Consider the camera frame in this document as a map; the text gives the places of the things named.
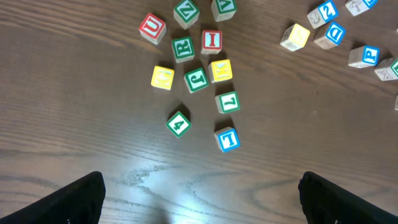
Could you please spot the yellow G block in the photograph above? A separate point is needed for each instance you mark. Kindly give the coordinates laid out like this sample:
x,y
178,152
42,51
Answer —
x,y
162,77

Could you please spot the green J block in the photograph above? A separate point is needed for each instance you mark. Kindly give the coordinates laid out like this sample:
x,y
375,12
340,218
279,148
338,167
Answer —
x,y
196,80

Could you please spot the blue J block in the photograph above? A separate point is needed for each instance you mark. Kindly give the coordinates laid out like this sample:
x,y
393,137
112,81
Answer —
x,y
357,7

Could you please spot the green B block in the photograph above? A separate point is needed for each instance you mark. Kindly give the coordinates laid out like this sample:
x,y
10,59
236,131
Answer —
x,y
387,69

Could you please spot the red I block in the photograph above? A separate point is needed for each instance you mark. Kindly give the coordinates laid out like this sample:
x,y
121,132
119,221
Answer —
x,y
211,42

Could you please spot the blue 2 block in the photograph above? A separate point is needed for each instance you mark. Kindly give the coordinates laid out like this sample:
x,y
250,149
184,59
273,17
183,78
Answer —
x,y
323,14

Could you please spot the yellow S block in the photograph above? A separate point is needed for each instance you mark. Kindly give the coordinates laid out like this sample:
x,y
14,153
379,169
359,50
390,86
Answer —
x,y
295,37

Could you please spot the blue D block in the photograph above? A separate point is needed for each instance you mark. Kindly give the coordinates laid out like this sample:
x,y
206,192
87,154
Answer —
x,y
330,35

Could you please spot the green R block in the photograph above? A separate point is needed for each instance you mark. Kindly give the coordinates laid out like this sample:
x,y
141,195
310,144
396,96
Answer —
x,y
183,49

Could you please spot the blue P block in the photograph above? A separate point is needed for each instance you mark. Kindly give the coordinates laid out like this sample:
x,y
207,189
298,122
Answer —
x,y
365,56

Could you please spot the green V block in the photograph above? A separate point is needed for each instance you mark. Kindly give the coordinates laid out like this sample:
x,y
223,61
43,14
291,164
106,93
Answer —
x,y
223,9

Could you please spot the red U block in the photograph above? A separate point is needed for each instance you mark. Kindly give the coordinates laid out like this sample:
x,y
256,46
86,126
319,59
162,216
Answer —
x,y
153,29

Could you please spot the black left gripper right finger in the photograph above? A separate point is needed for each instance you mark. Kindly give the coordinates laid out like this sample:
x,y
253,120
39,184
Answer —
x,y
324,202

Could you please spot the yellow K block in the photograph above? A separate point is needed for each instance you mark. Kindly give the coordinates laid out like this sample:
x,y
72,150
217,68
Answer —
x,y
220,70

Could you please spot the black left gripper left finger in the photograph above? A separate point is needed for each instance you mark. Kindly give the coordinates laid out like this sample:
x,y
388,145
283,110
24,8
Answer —
x,y
79,202

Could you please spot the green L block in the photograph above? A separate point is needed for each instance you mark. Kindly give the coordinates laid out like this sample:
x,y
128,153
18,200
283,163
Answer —
x,y
227,102

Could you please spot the green N block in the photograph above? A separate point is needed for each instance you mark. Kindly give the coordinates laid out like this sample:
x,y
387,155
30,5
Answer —
x,y
186,13

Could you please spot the blue T block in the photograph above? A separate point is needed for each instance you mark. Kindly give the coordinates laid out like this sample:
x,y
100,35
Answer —
x,y
227,139

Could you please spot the green 4 block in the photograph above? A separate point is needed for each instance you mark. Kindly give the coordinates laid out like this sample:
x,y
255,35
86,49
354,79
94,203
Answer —
x,y
178,124

